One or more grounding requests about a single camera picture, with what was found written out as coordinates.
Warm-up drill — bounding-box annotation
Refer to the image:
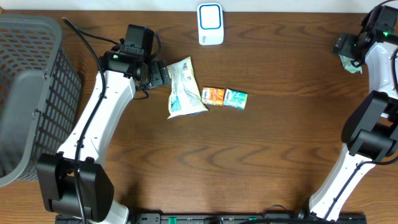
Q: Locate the large white wet-wipes pack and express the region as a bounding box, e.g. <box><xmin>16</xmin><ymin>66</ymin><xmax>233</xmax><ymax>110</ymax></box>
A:
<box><xmin>167</xmin><ymin>57</ymin><xmax>208</xmax><ymax>119</ymax></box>

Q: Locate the white barcode scanner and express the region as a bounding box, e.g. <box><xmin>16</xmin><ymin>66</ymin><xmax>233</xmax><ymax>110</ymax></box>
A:
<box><xmin>197</xmin><ymin>2</ymin><xmax>224</xmax><ymax>45</ymax></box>

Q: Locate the teal crinkled snack packet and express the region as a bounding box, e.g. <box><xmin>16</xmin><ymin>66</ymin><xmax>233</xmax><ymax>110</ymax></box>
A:
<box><xmin>339</xmin><ymin>55</ymin><xmax>363</xmax><ymax>74</ymax></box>

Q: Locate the green Kleenex tissue pack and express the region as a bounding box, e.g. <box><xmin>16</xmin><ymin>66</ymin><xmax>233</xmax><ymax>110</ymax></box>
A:
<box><xmin>223</xmin><ymin>89</ymin><xmax>248</xmax><ymax>110</ymax></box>

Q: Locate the grey plastic mesh basket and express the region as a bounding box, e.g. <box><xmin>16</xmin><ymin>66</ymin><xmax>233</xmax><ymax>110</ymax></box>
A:
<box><xmin>1</xmin><ymin>14</ymin><xmax>81</xmax><ymax>187</ymax></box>

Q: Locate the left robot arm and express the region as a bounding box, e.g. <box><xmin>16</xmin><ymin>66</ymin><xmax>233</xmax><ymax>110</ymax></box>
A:
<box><xmin>37</xmin><ymin>24</ymin><xmax>171</xmax><ymax>223</ymax></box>

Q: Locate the orange Kleenex tissue pack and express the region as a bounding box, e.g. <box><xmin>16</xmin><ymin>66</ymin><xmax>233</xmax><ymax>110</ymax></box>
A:
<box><xmin>201</xmin><ymin>87</ymin><xmax>225</xmax><ymax>106</ymax></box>

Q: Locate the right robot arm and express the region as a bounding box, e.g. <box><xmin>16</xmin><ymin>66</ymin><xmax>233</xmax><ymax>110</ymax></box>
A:
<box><xmin>297</xmin><ymin>2</ymin><xmax>397</xmax><ymax>223</ymax></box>

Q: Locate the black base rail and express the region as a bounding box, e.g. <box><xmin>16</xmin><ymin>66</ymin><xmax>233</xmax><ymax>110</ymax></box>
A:
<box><xmin>54</xmin><ymin>213</ymin><xmax>368</xmax><ymax>224</ymax></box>

